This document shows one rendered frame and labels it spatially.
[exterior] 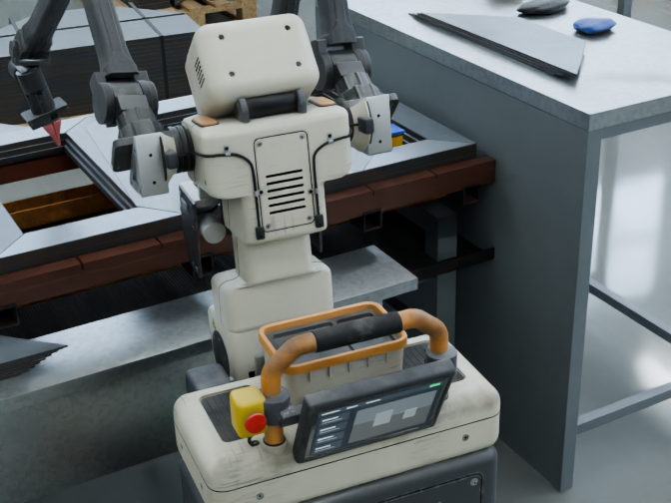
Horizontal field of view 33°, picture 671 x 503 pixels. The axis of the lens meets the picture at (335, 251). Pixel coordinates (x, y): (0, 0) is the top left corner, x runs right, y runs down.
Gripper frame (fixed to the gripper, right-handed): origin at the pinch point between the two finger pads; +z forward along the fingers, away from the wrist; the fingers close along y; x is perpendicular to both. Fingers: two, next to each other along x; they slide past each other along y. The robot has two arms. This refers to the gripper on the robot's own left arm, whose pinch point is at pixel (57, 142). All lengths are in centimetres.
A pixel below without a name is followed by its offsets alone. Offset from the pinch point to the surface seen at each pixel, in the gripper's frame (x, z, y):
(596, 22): 28, 19, -141
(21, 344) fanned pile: 50, 15, 30
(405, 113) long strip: 10, 29, -88
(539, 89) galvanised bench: 57, 12, -100
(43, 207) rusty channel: -14.3, 21.3, 7.4
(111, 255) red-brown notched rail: 41.8, 10.6, 5.2
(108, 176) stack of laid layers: 7.3, 10.3, -7.1
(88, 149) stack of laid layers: -12.5, 10.9, -8.6
